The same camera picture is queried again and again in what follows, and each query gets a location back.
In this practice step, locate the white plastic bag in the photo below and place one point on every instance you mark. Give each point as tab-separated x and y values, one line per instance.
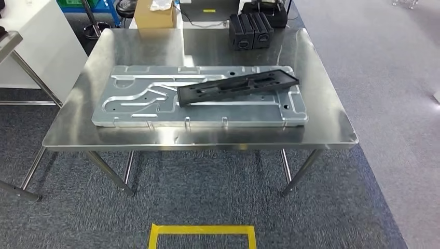
161	5

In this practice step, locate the black pole with round base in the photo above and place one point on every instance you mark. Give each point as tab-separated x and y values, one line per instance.
98	31

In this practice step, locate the black plastic plate bracket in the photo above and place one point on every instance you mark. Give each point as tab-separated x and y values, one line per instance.
192	94

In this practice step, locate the black ribbed box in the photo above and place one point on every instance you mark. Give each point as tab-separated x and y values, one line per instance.
240	34
263	32

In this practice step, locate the green plastic bin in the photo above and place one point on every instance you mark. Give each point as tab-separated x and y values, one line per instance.
72	2

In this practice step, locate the blue metal shelf rack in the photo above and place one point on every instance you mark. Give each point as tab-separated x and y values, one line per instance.
110	7

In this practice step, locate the stainless steel workbench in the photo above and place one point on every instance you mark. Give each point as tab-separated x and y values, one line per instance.
137	48

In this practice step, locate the black round stool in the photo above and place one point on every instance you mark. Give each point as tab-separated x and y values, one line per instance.
125	7

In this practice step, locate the brown cardboard box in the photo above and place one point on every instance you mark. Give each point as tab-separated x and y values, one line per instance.
154	20

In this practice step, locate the white cabinet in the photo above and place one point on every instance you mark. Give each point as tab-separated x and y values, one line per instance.
41	51

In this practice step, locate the grey stamped metal plate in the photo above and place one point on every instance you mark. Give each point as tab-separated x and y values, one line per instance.
223	115

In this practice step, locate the black laptop with yellow label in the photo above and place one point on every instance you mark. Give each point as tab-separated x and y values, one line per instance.
220	15

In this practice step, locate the black equipment case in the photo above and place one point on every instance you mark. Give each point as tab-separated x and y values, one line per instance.
278	17

